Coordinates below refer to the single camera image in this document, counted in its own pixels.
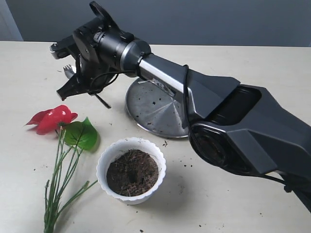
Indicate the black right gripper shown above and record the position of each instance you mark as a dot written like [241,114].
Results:
[82,47]

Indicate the artificial red anthurium plant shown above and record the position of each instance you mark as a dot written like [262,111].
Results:
[73,138]

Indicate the metal spork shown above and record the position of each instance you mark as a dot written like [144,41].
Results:
[68,71]

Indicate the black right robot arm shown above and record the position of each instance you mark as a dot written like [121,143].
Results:
[239,128]

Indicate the white scalloped flower pot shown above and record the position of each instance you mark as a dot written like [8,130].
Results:
[118,149]

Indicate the dark brown potting soil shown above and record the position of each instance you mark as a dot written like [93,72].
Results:
[133,174]

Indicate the round steel plate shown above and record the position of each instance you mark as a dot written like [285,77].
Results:
[154,111]

